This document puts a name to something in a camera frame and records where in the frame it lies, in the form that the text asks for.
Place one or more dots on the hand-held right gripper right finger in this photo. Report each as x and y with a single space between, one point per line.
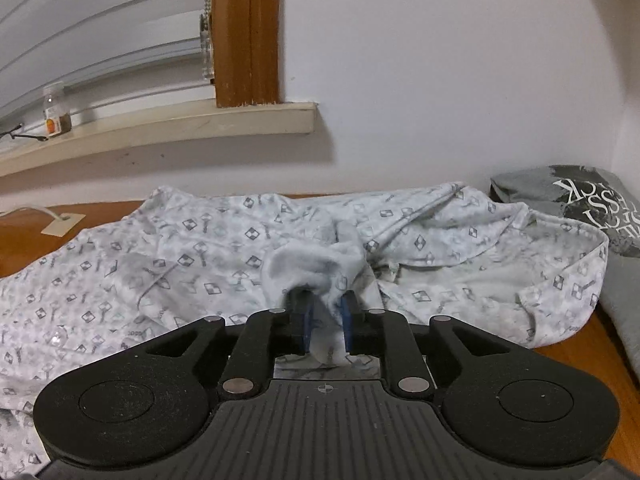
348 325

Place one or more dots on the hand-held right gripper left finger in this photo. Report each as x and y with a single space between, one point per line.
304 330

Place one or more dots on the white patterned shirt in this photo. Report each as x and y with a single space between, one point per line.
200 240

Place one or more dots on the grey printed cloth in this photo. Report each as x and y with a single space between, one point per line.
540 192

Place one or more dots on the beige window sill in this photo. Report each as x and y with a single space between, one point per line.
150 132

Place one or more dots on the small bottle orange label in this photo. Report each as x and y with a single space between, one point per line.
56 115

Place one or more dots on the black eyeglasses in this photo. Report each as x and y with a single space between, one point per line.
30 136

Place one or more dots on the white window blind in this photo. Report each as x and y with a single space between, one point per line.
100 20

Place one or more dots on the wooden window frame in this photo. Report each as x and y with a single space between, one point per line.
245 35

